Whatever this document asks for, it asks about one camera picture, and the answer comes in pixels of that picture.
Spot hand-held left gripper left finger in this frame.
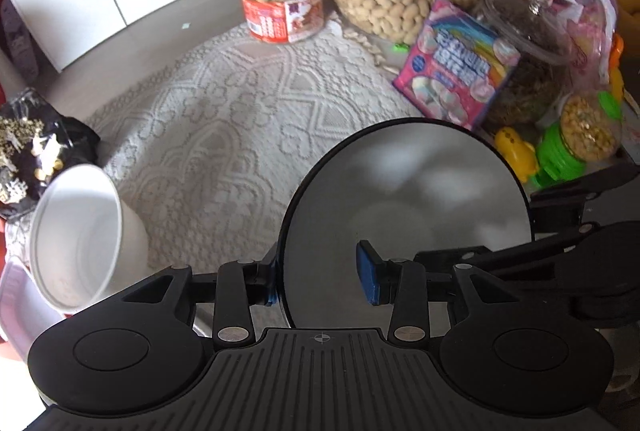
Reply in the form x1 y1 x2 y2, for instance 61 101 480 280
121 242 280 346

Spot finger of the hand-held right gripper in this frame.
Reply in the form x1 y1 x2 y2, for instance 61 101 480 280
414 221 640 329
529 160 640 232

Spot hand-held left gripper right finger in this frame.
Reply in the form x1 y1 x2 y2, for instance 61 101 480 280
356 240 521 343

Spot red rectangular container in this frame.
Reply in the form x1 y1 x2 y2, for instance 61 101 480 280
0 256 68 359

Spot green-lidded jar of yellow beans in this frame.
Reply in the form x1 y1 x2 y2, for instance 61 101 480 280
537 91 623 179

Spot yellow duck toy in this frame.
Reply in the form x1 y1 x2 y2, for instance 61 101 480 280
495 126 540 184

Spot lidded glass jar dark contents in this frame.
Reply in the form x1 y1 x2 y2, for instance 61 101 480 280
470 0 583 129

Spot white lace tablecloth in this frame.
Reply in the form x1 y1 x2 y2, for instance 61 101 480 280
82 18 501 277

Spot pink plastic toy bag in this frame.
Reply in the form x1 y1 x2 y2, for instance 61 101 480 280
530 0 621 112

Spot pink marshmallow bag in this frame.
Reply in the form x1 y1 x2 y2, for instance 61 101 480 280
392 0 522 131

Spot black snack bag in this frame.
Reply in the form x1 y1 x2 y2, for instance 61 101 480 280
0 88 101 219

